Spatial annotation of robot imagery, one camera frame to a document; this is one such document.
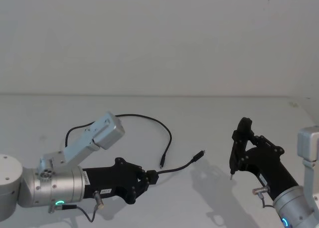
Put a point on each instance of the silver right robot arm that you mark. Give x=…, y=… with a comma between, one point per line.
x=294, y=203

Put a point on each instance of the black pen-shaped tool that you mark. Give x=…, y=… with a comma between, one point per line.
x=232, y=163

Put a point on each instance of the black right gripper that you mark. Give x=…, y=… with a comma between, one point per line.
x=266, y=165

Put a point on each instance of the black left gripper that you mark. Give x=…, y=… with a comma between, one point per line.
x=109, y=178

